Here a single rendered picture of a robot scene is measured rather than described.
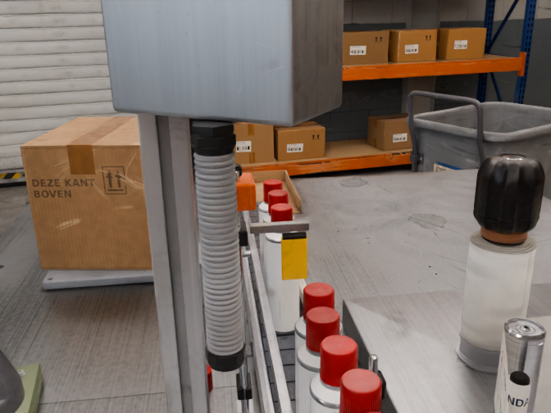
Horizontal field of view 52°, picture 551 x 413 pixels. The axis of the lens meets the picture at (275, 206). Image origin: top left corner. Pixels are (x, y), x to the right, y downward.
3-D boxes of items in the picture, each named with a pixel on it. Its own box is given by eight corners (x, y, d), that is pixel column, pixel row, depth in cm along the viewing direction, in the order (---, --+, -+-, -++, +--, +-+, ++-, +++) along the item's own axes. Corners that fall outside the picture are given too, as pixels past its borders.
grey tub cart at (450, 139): (480, 221, 371) (497, 74, 339) (574, 253, 322) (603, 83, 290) (384, 256, 324) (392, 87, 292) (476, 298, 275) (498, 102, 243)
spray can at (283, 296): (302, 333, 88) (302, 211, 82) (269, 336, 88) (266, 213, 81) (297, 316, 93) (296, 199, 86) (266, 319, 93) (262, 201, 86)
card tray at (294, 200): (301, 213, 154) (301, 199, 153) (206, 219, 151) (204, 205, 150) (286, 181, 182) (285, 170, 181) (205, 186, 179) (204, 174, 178)
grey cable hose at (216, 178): (248, 372, 47) (237, 126, 40) (206, 376, 47) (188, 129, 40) (245, 348, 51) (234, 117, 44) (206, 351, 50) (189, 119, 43)
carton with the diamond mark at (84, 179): (152, 270, 118) (139, 144, 109) (40, 270, 119) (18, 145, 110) (182, 219, 146) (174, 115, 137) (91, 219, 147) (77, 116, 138)
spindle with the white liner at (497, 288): (534, 371, 78) (566, 164, 68) (472, 377, 77) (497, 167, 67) (502, 336, 87) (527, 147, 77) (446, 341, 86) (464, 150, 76)
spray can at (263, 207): (291, 294, 100) (289, 185, 94) (261, 297, 100) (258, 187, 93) (287, 281, 105) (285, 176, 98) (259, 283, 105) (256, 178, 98)
